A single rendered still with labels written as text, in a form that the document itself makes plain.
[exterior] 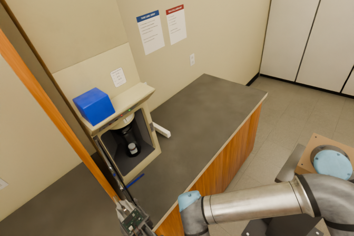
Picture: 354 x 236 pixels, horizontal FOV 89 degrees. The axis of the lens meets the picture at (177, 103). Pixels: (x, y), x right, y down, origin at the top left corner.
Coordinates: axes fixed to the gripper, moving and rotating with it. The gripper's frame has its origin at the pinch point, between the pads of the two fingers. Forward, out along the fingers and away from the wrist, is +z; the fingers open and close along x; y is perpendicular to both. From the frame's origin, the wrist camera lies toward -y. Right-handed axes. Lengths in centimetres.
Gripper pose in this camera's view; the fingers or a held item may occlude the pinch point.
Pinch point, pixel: (121, 205)
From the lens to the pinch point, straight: 75.3
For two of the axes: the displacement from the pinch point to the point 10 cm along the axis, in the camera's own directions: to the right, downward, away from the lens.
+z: -7.3, -3.4, 6.0
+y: -1.3, -7.8, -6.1
